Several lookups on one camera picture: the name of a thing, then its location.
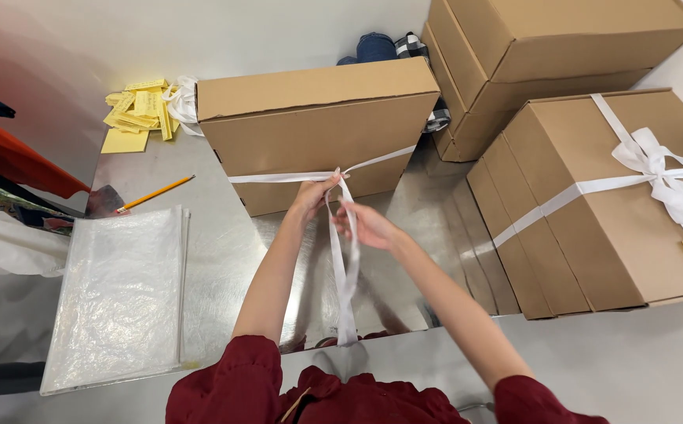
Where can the blue denim garment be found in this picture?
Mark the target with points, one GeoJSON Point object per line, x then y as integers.
{"type": "Point", "coordinates": [374, 48]}

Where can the large cardboard box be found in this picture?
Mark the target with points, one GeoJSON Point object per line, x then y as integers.
{"type": "Point", "coordinates": [553, 41]}

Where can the bundle of white ribbon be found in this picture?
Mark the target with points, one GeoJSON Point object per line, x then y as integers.
{"type": "Point", "coordinates": [182, 106]}

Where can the yellow pencil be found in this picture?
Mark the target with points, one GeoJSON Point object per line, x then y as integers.
{"type": "Point", "coordinates": [156, 192]}

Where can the black white checkered cloth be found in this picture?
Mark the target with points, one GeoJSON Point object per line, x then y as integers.
{"type": "Point", "coordinates": [415, 47]}

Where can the person's maroon shirt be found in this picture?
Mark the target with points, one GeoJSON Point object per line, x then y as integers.
{"type": "Point", "coordinates": [247, 383]}

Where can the flat cardboard box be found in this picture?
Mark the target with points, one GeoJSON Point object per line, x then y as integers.
{"type": "Point", "coordinates": [483, 123]}

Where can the long white ribbon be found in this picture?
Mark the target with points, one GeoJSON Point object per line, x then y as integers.
{"type": "Point", "coordinates": [344, 282]}

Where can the white ribbon bow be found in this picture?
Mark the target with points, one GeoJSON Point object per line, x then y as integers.
{"type": "Point", "coordinates": [653, 162]}

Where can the person's left hand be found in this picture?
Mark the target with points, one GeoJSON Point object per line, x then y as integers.
{"type": "Point", "coordinates": [311, 197]}

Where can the person's left fingers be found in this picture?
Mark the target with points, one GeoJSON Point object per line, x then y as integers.
{"type": "Point", "coordinates": [329, 178]}

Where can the ribbon-tied cardboard box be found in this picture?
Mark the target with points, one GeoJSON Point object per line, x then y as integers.
{"type": "Point", "coordinates": [600, 235]}

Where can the person's right hand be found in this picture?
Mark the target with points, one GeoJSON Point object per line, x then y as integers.
{"type": "Point", "coordinates": [371, 228]}

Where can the plain cardboard box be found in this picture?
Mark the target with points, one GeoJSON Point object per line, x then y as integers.
{"type": "Point", "coordinates": [318, 118]}

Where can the orange fabric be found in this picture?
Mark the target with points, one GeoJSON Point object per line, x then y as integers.
{"type": "Point", "coordinates": [12, 153]}

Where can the pile of yellow paper notes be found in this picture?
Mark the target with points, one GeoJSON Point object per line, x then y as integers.
{"type": "Point", "coordinates": [135, 118]}

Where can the stack of clear plastic bags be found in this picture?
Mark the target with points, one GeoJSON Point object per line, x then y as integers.
{"type": "Point", "coordinates": [121, 294]}

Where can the white plastic bag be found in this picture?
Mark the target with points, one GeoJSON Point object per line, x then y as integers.
{"type": "Point", "coordinates": [6, 244]}

